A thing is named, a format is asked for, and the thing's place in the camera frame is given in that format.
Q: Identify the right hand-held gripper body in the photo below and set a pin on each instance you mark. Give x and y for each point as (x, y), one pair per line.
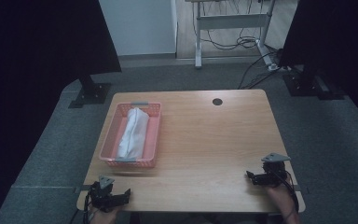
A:
(275, 171)

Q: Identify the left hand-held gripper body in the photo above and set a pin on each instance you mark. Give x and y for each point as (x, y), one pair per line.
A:
(101, 194)

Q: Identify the pink plastic basket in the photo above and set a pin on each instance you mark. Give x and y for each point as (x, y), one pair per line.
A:
(133, 137)

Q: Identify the white cloth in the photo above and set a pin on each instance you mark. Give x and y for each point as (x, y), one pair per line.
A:
(134, 134)

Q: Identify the person's right hand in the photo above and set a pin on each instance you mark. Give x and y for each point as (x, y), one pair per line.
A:
(280, 196)

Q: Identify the black stand base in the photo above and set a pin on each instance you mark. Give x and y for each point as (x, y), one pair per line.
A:
(90, 93)
(310, 84)

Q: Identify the white power strip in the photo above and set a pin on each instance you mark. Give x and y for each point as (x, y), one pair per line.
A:
(273, 67)

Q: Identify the black curtain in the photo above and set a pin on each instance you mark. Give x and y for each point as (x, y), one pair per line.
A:
(335, 34)
(37, 46)

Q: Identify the white desk frame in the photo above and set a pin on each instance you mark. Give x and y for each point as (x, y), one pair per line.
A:
(230, 21)

